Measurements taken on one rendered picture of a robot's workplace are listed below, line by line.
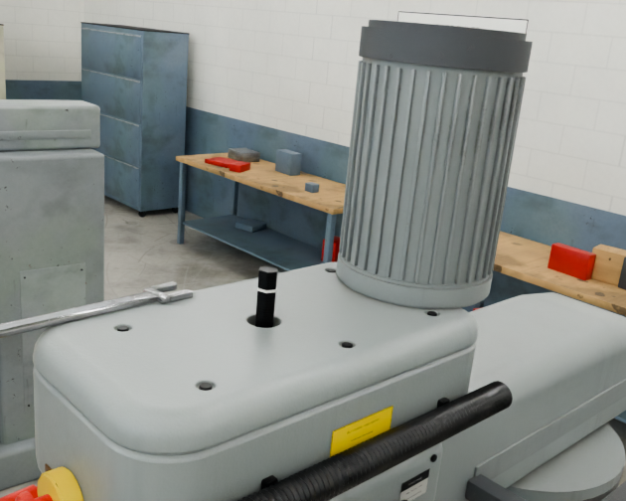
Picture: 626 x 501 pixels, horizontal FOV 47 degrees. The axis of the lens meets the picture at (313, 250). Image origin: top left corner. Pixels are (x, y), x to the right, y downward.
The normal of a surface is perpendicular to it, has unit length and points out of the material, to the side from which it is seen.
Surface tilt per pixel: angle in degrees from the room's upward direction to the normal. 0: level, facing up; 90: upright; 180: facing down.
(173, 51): 90
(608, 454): 0
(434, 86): 90
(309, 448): 90
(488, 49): 90
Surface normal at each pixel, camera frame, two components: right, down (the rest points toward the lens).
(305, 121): -0.73, 0.14
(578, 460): 0.09, -0.95
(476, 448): 0.68, 0.27
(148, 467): -0.14, 0.28
